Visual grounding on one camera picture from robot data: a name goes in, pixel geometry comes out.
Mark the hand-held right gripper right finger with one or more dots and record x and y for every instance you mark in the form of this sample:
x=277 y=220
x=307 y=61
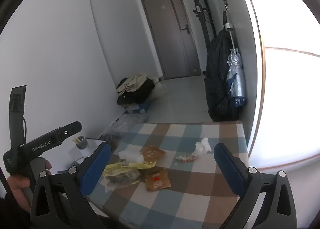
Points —
x=226 y=166

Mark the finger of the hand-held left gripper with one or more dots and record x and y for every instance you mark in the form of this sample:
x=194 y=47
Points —
x=72 y=127

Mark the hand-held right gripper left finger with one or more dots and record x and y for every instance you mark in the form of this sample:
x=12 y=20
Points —
x=96 y=166

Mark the brown packet with red heart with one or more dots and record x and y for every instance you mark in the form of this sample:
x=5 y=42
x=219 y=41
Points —
x=157 y=180

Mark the person's left hand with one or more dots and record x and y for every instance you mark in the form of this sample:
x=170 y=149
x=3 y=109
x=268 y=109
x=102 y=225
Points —
x=17 y=189

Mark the grey pen cup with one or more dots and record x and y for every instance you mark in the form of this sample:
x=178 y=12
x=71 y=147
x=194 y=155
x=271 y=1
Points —
x=81 y=144

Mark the yellow plastic bag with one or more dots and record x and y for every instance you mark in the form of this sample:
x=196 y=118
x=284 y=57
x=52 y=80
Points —
x=117 y=169

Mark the clear bag with dark contents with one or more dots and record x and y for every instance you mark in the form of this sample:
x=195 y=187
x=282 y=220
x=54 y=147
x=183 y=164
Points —
x=122 y=180

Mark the crumpled white tissue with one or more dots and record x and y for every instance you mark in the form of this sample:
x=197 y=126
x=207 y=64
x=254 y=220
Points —
x=202 y=145

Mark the white tissue near bag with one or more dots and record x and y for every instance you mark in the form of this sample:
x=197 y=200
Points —
x=130 y=156

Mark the checkered tablecloth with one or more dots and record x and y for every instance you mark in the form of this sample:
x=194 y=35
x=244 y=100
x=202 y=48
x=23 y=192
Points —
x=200 y=194

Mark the small candy wrapper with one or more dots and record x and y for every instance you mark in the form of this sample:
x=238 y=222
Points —
x=186 y=158

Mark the clear plastic bag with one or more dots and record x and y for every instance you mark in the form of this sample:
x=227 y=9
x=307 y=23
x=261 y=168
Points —
x=127 y=122

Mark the brown snack packet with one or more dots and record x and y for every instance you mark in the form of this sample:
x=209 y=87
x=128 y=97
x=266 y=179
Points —
x=152 y=154

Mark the blue cardboard box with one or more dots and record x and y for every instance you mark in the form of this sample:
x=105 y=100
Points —
x=142 y=106

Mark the black clothes pile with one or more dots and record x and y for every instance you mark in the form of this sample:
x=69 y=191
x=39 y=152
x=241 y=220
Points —
x=140 y=94

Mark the beige cloth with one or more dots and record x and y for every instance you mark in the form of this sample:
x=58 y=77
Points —
x=132 y=81

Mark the silver folding umbrella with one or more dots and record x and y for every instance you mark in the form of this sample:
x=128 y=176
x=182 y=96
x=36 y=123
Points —
x=236 y=79

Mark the black backpack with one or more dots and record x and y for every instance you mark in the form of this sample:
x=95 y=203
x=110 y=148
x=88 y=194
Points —
x=217 y=74

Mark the window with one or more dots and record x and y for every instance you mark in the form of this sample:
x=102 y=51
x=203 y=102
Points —
x=287 y=94

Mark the white plastic bag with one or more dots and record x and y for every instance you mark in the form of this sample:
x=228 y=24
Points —
x=160 y=89

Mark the brown door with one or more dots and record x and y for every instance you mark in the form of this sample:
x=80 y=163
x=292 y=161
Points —
x=170 y=39

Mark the black metal rack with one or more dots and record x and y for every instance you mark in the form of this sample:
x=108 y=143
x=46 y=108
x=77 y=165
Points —
x=200 y=9

